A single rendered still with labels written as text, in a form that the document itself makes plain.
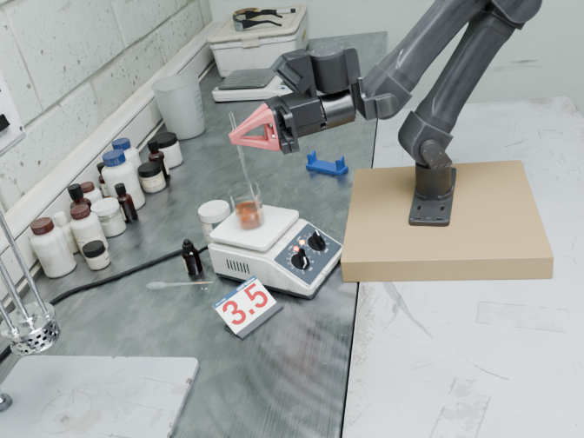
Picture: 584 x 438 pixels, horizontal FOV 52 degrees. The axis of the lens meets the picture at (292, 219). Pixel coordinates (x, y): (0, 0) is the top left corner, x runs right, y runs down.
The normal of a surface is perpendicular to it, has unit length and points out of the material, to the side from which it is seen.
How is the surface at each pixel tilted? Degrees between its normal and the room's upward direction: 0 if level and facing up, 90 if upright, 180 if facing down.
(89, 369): 0
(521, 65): 90
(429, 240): 0
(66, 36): 90
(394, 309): 0
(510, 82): 90
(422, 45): 87
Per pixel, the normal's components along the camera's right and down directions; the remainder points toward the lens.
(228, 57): -0.14, 0.58
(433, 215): -0.15, -0.84
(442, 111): 0.24, 0.28
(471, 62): 0.14, 0.47
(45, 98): 0.97, -0.04
